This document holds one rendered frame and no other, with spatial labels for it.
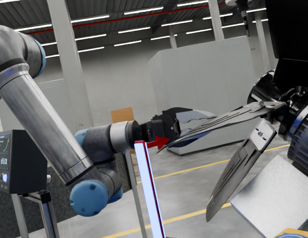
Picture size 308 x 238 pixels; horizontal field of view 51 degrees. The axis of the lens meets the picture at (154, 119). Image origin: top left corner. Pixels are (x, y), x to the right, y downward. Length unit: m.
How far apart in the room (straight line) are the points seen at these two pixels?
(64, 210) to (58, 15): 3.31
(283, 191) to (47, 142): 0.50
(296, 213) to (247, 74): 6.76
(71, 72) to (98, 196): 4.35
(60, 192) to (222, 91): 5.24
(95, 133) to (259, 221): 0.42
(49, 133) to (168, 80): 6.16
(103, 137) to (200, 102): 6.20
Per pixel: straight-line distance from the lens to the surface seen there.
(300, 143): 0.76
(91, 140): 0.82
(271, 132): 0.84
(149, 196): 0.55
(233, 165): 0.91
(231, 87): 7.24
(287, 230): 0.43
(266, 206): 0.73
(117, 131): 0.79
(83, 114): 4.93
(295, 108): 0.78
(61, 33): 5.09
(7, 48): 0.77
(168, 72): 6.83
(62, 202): 2.48
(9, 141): 1.06
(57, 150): 0.71
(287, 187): 0.74
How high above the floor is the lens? 1.25
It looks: 3 degrees down
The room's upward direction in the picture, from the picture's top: 12 degrees counter-clockwise
